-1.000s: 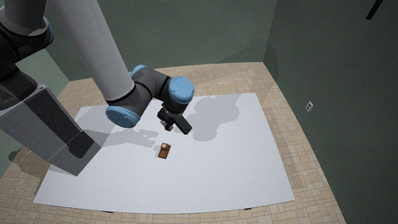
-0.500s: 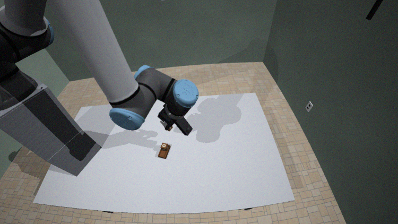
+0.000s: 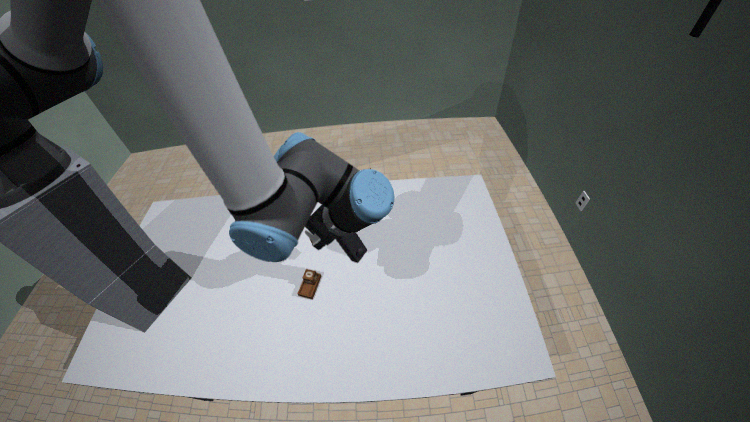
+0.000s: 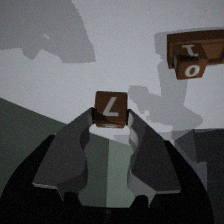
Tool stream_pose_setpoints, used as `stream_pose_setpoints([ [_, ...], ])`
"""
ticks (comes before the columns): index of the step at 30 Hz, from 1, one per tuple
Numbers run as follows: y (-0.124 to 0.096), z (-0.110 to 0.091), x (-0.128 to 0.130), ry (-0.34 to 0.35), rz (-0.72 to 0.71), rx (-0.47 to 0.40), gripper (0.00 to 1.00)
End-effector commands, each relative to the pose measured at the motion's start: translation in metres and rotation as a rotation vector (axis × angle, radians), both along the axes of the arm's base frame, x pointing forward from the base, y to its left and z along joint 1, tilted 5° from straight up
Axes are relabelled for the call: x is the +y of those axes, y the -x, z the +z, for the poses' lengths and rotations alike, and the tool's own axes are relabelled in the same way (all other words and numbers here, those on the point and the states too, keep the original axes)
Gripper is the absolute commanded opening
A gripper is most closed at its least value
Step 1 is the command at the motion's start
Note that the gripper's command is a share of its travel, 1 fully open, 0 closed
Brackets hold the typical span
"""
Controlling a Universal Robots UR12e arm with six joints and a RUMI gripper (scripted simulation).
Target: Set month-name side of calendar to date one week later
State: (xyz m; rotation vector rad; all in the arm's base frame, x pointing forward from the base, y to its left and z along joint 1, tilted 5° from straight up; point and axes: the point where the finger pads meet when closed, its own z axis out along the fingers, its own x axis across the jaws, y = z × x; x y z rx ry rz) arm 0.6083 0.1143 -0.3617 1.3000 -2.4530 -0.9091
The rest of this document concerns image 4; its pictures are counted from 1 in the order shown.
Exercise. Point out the brown wooden tray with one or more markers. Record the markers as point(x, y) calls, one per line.
point(214, 50)

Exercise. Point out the brown cube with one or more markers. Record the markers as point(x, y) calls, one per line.
point(189, 61)
point(110, 110)

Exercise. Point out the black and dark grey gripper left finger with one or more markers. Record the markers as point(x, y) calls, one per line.
point(56, 166)

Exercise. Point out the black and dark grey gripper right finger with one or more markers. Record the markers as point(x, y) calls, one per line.
point(157, 170)

